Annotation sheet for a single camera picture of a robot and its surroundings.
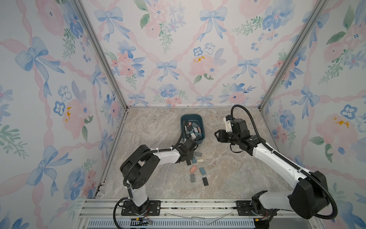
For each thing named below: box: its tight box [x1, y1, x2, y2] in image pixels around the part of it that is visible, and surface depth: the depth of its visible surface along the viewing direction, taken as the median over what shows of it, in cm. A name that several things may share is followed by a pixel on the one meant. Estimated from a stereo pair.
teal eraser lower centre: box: [199, 166, 207, 176], surface depth 90 cm
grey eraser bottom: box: [190, 173, 196, 183], surface depth 87 cm
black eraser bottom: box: [202, 176, 209, 187], surface depth 85 cm
